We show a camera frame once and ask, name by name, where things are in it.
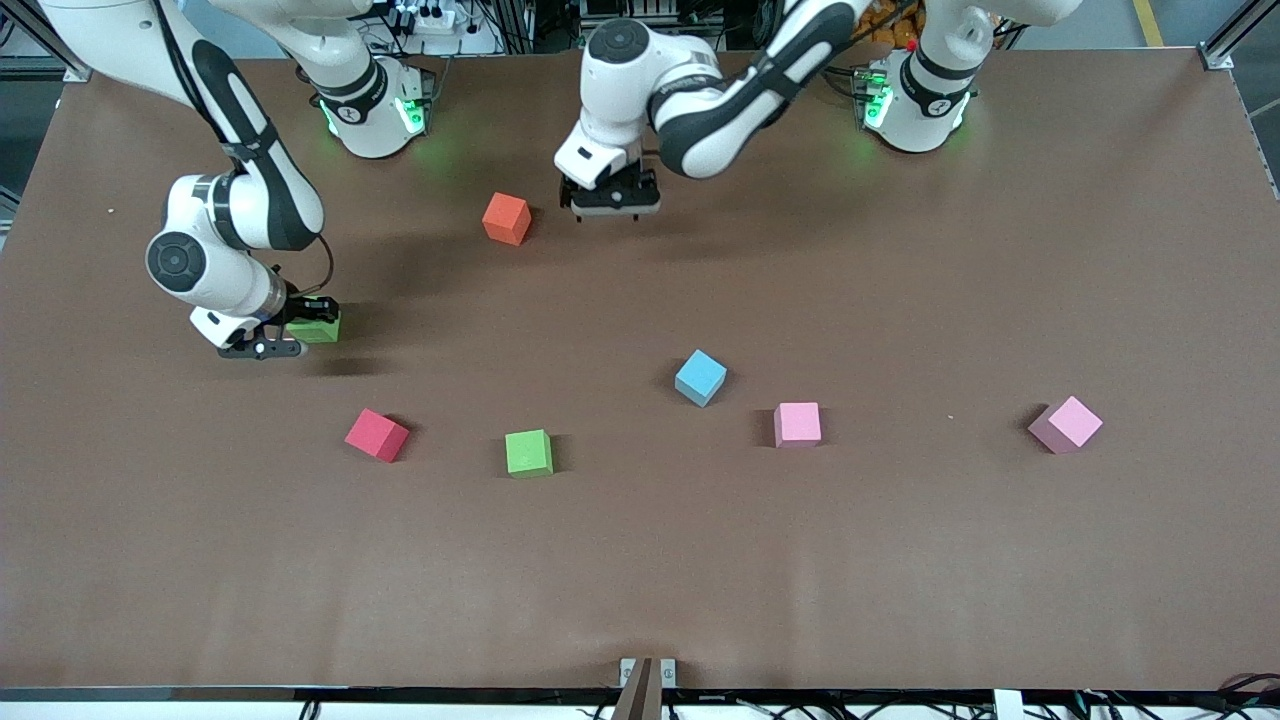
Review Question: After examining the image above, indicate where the blue foam block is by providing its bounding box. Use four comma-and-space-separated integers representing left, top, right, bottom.
674, 349, 728, 408

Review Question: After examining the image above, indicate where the silver aluminium frame post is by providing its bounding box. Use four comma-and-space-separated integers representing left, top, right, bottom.
0, 0, 96, 83
1198, 0, 1280, 71

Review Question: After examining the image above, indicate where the pink foam block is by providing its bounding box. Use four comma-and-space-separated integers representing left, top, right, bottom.
1028, 396, 1104, 455
773, 402, 823, 449

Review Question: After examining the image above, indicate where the orange foam block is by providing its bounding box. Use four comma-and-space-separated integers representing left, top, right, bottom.
482, 192, 533, 247

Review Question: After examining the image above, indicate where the orange mesh bag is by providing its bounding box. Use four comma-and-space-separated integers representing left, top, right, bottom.
862, 0, 923, 51

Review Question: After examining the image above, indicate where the brown wooden strip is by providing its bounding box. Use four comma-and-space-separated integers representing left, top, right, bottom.
610, 657, 664, 720

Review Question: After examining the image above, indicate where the red foam block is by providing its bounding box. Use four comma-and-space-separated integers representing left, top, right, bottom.
345, 408, 411, 463

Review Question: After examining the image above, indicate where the silver metal bracket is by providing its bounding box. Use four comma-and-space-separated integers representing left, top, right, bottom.
619, 657, 678, 690

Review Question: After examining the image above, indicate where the black electronics rack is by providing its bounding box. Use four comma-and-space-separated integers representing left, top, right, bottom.
578, 0, 771, 31

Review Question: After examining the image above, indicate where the white power strip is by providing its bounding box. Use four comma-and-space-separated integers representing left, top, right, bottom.
398, 3, 463, 33

